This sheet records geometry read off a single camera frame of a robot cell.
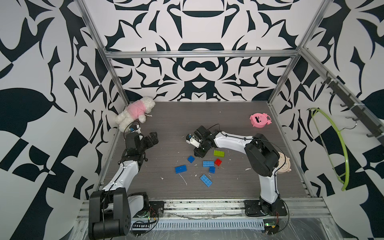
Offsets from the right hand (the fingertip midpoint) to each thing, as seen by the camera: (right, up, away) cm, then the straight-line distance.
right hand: (197, 148), depth 94 cm
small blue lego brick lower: (+8, -10, -9) cm, 16 cm away
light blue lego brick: (+6, -7, -7) cm, 12 cm away
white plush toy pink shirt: (-41, +24, +9) cm, 49 cm away
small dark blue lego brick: (-4, -5, -5) cm, 8 cm away
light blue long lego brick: (+4, -14, -12) cm, 19 cm away
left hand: (-29, +10, -6) cm, 31 cm away
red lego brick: (+12, -6, -7) cm, 15 cm away
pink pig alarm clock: (+44, +18, +11) cm, 49 cm away
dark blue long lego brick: (-9, -10, -8) cm, 15 cm away
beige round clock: (+50, -9, -9) cm, 52 cm away
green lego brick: (+13, -2, -3) cm, 14 cm away
